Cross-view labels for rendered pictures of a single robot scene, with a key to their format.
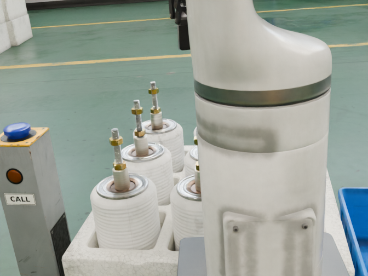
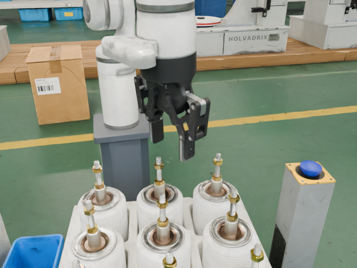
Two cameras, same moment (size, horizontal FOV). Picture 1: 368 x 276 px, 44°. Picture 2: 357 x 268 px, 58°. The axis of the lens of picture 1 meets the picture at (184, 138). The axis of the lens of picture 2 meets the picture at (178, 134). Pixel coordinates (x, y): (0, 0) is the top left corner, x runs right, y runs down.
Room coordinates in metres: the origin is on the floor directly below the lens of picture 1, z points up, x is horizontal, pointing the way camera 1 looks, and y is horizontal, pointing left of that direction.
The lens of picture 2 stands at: (1.09, -0.15, 0.67)
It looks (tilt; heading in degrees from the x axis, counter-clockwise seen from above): 27 degrees down; 162
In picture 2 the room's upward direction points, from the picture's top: straight up
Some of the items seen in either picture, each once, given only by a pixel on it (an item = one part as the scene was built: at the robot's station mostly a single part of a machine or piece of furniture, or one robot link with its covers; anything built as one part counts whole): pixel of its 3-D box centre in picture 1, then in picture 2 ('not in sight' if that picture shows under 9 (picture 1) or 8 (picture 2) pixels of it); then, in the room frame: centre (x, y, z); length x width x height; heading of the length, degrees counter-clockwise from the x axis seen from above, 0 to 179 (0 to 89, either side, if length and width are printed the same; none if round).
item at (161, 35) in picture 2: not in sight; (154, 27); (0.69, -0.05, 0.60); 0.11 x 0.09 x 0.06; 113
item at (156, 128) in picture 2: not in sight; (156, 131); (0.65, -0.04, 0.44); 0.02 x 0.01 x 0.04; 113
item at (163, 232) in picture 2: not in sight; (163, 231); (0.68, -0.04, 0.26); 0.02 x 0.02 x 0.03
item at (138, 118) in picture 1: (138, 122); (232, 207); (0.71, 0.07, 0.31); 0.01 x 0.01 x 0.08
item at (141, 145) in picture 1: (141, 145); (231, 225); (0.71, 0.07, 0.26); 0.02 x 0.02 x 0.03
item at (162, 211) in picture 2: not in sight; (162, 213); (0.68, -0.04, 0.30); 0.01 x 0.01 x 0.08
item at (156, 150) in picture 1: (142, 152); (230, 231); (0.71, 0.07, 0.25); 0.08 x 0.08 x 0.01
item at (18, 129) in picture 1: (17, 132); (310, 169); (0.67, 0.25, 0.32); 0.04 x 0.04 x 0.02
